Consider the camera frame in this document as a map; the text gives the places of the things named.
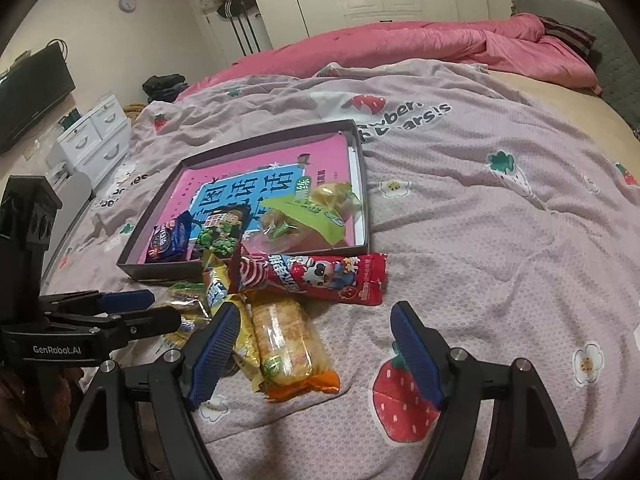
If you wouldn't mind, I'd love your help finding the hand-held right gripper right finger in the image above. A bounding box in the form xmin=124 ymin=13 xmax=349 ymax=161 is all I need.
xmin=390 ymin=301 xmax=581 ymax=480

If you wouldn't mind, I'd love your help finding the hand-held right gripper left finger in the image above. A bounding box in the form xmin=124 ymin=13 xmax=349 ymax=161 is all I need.
xmin=57 ymin=302 xmax=243 ymax=480

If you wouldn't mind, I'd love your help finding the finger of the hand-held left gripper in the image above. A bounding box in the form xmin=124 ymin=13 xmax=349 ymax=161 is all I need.
xmin=40 ymin=289 xmax=155 ymax=316
xmin=55 ymin=306 xmax=182 ymax=356

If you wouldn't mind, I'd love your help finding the golden yellow snack packet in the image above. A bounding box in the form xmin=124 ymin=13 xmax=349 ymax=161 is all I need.
xmin=220 ymin=300 xmax=266 ymax=391

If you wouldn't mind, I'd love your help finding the dark shallow cardboard box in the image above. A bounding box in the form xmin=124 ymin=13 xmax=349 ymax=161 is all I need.
xmin=116 ymin=119 xmax=372 ymax=286

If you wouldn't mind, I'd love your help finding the green-brown small snack packet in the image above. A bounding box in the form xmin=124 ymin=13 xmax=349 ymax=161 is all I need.
xmin=162 ymin=282 xmax=213 ymax=351

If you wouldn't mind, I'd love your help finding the clear orange-ended cracker packet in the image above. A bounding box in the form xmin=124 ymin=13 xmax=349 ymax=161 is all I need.
xmin=250 ymin=300 xmax=341 ymax=398

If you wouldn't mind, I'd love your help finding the blue cookie packet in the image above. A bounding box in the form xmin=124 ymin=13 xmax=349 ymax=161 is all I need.
xmin=150 ymin=210 xmax=193 ymax=263

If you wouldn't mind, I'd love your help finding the green pea snack packet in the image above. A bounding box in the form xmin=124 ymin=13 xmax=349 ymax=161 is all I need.
xmin=195 ymin=207 xmax=251 ymax=261

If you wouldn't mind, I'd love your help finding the red long snack packet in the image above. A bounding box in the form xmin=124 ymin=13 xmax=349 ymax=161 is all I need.
xmin=235 ymin=252 xmax=388 ymax=307

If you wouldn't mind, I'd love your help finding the clear pastry packet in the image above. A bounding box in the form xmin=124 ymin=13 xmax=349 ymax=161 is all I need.
xmin=245 ymin=220 xmax=341 ymax=256

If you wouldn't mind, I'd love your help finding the lime green snack packet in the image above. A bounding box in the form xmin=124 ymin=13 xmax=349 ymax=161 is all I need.
xmin=260 ymin=192 xmax=348 ymax=248

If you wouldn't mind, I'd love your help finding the clear yellow bun packet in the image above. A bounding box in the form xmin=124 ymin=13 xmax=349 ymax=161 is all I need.
xmin=307 ymin=180 xmax=361 ymax=211

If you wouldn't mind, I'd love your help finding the person's left forearm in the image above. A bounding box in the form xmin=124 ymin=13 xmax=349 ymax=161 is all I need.
xmin=0 ymin=365 xmax=76 ymax=480

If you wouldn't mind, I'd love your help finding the white drawer chest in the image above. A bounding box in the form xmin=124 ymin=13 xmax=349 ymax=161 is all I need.
xmin=45 ymin=94 xmax=132 ymax=186

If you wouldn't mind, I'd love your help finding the pink book with blue label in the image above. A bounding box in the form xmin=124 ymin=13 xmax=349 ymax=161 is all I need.
xmin=145 ymin=132 xmax=363 ymax=263

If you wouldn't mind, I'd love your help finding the strawberry printed blanket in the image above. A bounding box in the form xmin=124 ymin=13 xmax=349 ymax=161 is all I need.
xmin=40 ymin=57 xmax=640 ymax=480

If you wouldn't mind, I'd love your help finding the black television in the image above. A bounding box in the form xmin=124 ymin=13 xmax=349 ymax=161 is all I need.
xmin=0 ymin=42 xmax=76 ymax=156

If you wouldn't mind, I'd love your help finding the pile of dark clothes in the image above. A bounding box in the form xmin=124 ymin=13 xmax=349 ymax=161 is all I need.
xmin=142 ymin=74 xmax=188 ymax=103

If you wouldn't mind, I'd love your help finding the beige bed sheet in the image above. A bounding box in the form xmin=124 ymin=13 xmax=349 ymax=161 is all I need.
xmin=487 ymin=67 xmax=640 ymax=171

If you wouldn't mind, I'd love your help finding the coat rack with hanging items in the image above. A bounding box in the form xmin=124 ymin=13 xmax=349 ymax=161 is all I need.
xmin=192 ymin=0 xmax=273 ymax=61

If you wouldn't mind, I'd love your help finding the pink quilt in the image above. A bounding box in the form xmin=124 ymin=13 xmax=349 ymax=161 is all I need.
xmin=177 ymin=12 xmax=601 ymax=101

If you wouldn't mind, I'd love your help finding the striped pillow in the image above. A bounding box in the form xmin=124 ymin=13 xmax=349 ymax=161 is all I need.
xmin=540 ymin=16 xmax=598 ymax=58

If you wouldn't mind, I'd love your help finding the grey padded headboard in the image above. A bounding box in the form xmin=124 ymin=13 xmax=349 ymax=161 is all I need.
xmin=510 ymin=0 xmax=640 ymax=131

